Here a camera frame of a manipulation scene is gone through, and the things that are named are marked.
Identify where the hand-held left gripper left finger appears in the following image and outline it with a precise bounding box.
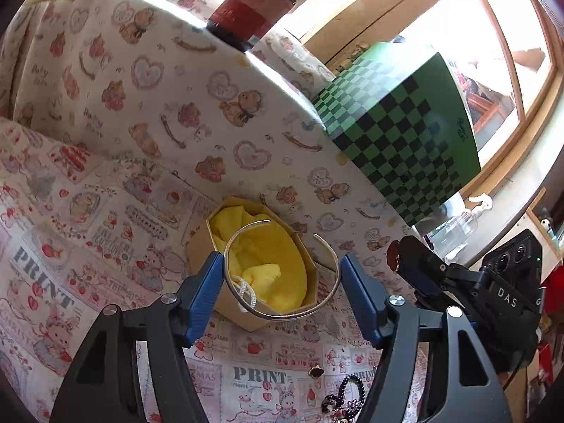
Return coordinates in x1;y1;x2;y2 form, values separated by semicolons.
50;251;225;423

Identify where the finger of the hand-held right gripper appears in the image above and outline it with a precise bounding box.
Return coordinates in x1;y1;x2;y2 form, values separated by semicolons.
397;235;485;314

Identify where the wooden window frame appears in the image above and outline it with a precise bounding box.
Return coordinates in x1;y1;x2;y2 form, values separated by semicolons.
282;0;564;266

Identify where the strawberry print tablecloth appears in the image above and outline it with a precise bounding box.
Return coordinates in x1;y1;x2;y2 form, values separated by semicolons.
0;117;429;423

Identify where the kraft paper jewelry box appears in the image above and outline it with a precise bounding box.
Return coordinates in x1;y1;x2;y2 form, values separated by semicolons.
187;196;338;332

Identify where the red fabric item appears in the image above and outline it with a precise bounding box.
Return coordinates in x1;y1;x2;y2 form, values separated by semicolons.
539;266;564;314

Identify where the bear and heart print cloth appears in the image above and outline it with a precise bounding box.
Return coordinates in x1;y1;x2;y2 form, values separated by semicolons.
0;0;417;283

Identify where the green black checkered box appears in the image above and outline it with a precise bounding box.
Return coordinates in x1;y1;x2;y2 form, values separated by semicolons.
310;41;482;228

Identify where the dark bead bracelet with charms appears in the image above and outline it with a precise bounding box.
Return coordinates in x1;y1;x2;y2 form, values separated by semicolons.
321;393;363;423

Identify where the wooden shelf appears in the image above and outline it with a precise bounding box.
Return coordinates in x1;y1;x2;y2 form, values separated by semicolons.
526;189;564;266

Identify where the silver bangle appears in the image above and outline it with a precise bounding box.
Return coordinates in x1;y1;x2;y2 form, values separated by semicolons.
223;219;343;320

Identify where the black bead bracelet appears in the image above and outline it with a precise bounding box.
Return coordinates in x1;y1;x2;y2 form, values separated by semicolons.
337;374;367;407

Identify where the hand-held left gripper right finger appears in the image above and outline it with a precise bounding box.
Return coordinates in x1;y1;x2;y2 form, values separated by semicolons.
340;253;514;423

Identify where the white braided cord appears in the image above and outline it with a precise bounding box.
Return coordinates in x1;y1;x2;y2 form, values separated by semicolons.
229;275;262;312

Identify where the clear pump bottle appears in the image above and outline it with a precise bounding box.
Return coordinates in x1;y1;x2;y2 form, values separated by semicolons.
429;194;492;262

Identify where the dark bottle with red label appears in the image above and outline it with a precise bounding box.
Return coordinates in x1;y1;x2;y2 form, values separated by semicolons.
206;0;314;52

